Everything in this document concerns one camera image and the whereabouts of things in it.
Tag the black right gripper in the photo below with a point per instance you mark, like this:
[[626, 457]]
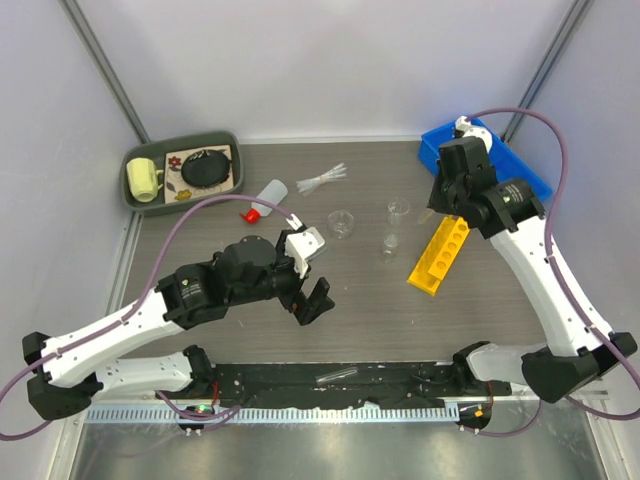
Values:
[[436, 203]]

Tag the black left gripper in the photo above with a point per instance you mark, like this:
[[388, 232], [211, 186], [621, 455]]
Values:
[[308, 309]]

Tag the yellow test tube rack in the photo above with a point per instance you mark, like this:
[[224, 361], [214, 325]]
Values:
[[439, 255]]

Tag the clear glass test tube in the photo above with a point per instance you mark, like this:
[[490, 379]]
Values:
[[338, 375]]

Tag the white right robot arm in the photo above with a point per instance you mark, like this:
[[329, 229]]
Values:
[[580, 345]]

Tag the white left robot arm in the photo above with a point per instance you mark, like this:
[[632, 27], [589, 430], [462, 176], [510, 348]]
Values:
[[71, 370]]

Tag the clear glass beaker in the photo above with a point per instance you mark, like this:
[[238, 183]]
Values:
[[398, 209]]

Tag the blue divided plastic bin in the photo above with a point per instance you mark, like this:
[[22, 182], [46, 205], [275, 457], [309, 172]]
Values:
[[508, 165]]

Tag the small clear glass bottle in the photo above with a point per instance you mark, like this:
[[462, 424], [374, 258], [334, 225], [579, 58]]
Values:
[[390, 247]]

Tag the bundle of plastic pipettes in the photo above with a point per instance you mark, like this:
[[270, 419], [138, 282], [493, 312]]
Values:
[[308, 186]]

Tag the white wash bottle red cap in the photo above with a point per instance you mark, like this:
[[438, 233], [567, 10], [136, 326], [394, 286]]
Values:
[[272, 194]]

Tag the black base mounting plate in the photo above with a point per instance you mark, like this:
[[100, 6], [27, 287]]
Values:
[[337, 386]]

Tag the black round plate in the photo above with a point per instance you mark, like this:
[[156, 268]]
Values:
[[206, 168]]

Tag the floral patterned coaster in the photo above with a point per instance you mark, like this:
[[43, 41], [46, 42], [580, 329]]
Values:
[[176, 190]]

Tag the grey-green plastic tray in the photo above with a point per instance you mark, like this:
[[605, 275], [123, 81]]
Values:
[[157, 150]]

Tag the pale yellow mug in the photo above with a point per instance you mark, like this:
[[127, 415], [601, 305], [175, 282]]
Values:
[[144, 179]]

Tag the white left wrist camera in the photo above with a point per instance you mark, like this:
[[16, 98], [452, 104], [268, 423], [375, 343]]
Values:
[[303, 245]]

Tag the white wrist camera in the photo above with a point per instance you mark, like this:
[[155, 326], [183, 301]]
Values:
[[303, 245], [463, 128]]

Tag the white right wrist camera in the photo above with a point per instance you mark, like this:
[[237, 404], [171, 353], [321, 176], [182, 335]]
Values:
[[463, 128]]

